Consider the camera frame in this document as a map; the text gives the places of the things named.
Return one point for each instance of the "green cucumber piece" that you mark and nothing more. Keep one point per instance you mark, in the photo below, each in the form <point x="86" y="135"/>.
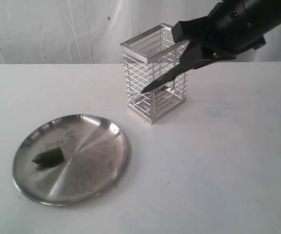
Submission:
<point x="49" y="159"/>

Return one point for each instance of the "white backdrop curtain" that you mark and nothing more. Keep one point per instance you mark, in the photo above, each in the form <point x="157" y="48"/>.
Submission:
<point x="83" y="31"/>

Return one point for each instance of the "round stainless steel plate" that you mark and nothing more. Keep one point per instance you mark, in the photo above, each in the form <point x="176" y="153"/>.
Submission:
<point x="95" y="153"/>

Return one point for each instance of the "chrome wire utensil basket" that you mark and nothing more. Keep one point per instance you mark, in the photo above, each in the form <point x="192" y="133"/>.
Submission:
<point x="146" y="57"/>

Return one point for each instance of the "black handled serrated knife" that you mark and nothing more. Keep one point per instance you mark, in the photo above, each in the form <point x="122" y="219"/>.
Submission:
<point x="165" y="78"/>

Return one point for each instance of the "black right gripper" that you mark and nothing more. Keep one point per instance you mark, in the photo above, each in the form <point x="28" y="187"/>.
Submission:
<point x="224" y="33"/>

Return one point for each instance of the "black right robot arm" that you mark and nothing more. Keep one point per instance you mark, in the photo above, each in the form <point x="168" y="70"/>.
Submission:
<point x="265" y="14"/>

